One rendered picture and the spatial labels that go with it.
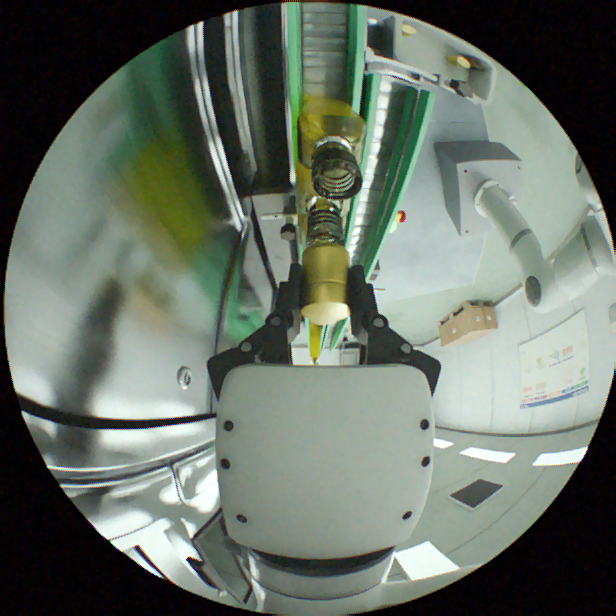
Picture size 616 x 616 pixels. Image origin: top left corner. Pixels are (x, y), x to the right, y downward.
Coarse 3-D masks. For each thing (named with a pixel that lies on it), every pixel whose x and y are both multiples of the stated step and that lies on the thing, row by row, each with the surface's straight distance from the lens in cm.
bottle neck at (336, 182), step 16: (320, 144) 15; (336, 144) 14; (320, 160) 12; (336, 160) 12; (352, 160) 12; (320, 176) 12; (336, 176) 15; (352, 176) 13; (320, 192) 12; (336, 192) 13; (352, 192) 13
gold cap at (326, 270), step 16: (304, 256) 14; (320, 256) 13; (336, 256) 13; (304, 272) 14; (320, 272) 13; (336, 272) 13; (304, 288) 13; (320, 288) 12; (336, 288) 12; (304, 304) 12; (320, 304) 12; (336, 304) 12; (352, 304) 13; (320, 320) 14
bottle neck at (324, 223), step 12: (312, 204) 18; (324, 204) 17; (336, 204) 18; (312, 216) 17; (324, 216) 16; (336, 216) 17; (312, 228) 16; (324, 228) 15; (336, 228) 16; (312, 240) 15; (324, 240) 18; (336, 240) 16
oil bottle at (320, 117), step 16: (304, 112) 19; (320, 112) 19; (336, 112) 20; (352, 112) 21; (304, 128) 17; (320, 128) 16; (336, 128) 16; (352, 128) 16; (304, 144) 17; (352, 144) 16; (304, 160) 17
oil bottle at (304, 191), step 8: (296, 168) 21; (304, 168) 20; (296, 176) 20; (304, 176) 19; (296, 184) 20; (304, 184) 19; (296, 192) 20; (304, 192) 19; (312, 192) 19; (296, 200) 21; (304, 200) 19; (344, 200) 19; (304, 208) 20; (344, 208) 20
